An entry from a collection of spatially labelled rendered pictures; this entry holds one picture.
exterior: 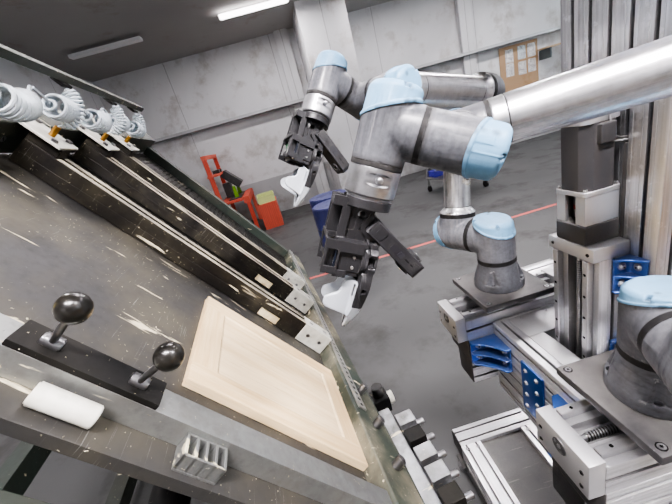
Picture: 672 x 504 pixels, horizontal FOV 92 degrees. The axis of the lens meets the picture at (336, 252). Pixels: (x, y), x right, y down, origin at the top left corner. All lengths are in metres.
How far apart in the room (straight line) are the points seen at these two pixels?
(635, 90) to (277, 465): 0.76
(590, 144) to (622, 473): 0.63
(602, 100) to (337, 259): 0.42
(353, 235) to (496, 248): 0.69
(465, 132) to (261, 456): 0.57
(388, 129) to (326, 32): 7.00
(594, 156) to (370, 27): 8.44
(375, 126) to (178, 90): 8.60
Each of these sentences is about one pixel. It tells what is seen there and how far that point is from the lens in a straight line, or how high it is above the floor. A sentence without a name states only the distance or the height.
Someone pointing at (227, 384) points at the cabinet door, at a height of 1.23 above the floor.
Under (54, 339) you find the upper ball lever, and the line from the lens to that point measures 0.56.
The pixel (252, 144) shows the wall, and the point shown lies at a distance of 8.63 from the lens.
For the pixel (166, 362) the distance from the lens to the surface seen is 0.47.
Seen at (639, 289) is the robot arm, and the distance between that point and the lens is 0.75.
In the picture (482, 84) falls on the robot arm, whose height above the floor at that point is 1.65.
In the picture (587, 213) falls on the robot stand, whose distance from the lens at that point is 0.91.
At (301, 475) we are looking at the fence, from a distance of 0.69.
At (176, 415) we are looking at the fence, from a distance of 0.59.
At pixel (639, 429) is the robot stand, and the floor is 1.04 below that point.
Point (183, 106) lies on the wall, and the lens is 8.94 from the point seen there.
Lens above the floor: 1.65
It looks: 20 degrees down
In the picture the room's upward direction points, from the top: 16 degrees counter-clockwise
